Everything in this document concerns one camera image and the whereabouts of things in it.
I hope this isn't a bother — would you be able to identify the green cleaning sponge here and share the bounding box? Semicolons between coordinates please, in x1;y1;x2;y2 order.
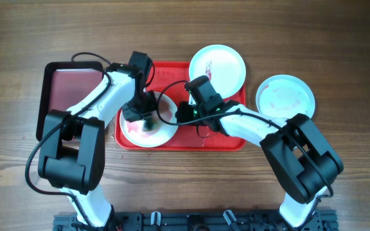
143;117;159;132

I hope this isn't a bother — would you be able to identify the mint plate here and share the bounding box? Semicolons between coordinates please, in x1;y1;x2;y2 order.
117;94;178;148
188;44;247;98
256;74;316;119

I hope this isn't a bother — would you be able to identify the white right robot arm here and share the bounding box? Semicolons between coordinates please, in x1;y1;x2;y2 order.
175;100;344;228

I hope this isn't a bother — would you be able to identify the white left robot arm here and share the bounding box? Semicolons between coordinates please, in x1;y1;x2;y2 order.
31;64;149;230

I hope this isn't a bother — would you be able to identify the red plastic tray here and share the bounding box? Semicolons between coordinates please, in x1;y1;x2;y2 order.
114;61;247;151

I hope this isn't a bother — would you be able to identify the black water basin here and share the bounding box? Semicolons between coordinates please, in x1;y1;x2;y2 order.
36;61;103;140

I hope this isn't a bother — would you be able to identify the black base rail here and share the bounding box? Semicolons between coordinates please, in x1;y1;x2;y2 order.
52;209;339;231

